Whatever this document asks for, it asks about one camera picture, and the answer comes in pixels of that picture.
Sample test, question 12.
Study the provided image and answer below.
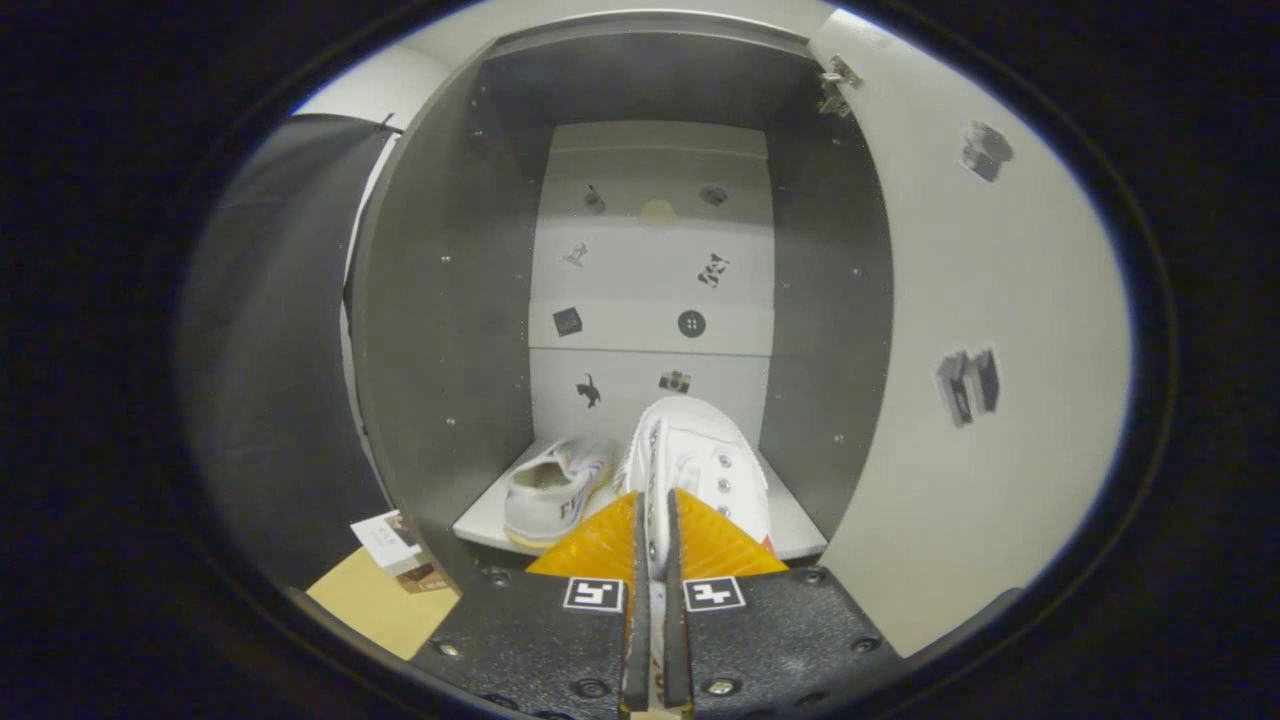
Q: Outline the grey shoe cabinet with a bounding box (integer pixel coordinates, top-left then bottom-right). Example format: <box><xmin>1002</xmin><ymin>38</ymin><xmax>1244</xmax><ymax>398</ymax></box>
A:
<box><xmin>345</xmin><ymin>10</ymin><xmax>896</xmax><ymax>591</ymax></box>

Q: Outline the metal door hinge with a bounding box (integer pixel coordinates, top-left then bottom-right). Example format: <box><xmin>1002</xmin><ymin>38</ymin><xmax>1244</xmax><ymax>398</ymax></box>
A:
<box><xmin>818</xmin><ymin>55</ymin><xmax>863</xmax><ymax>116</ymax></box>

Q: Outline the grey shoe cabinet door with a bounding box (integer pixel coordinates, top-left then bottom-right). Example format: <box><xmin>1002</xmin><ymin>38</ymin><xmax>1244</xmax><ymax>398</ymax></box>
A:
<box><xmin>805</xmin><ymin>8</ymin><xmax>1133</xmax><ymax>659</ymax></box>

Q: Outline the white canvas shoe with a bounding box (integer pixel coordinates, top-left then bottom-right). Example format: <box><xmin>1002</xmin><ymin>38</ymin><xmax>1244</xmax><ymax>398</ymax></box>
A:
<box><xmin>612</xmin><ymin>396</ymin><xmax>776</xmax><ymax>713</ymax></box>
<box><xmin>503</xmin><ymin>437</ymin><xmax>618</xmax><ymax>549</ymax></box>

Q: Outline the stack of books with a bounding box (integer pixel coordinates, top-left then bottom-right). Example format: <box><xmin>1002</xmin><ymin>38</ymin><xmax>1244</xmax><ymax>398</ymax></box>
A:
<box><xmin>350</xmin><ymin>510</ymin><xmax>451</xmax><ymax>595</ymax></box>

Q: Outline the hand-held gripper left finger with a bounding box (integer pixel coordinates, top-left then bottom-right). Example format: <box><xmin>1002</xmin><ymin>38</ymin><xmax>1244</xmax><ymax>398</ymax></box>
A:
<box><xmin>410</xmin><ymin>490</ymin><xmax>653</xmax><ymax>720</ymax></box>

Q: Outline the black backdrop cloth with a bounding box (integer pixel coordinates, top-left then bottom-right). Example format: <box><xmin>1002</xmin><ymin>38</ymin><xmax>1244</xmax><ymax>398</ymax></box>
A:
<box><xmin>178</xmin><ymin>113</ymin><xmax>401</xmax><ymax>591</ymax></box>

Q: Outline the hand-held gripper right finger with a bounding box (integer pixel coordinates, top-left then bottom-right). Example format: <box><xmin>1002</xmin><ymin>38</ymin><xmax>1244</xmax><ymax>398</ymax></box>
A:
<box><xmin>665</xmin><ymin>488</ymin><xmax>906</xmax><ymax>720</ymax></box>

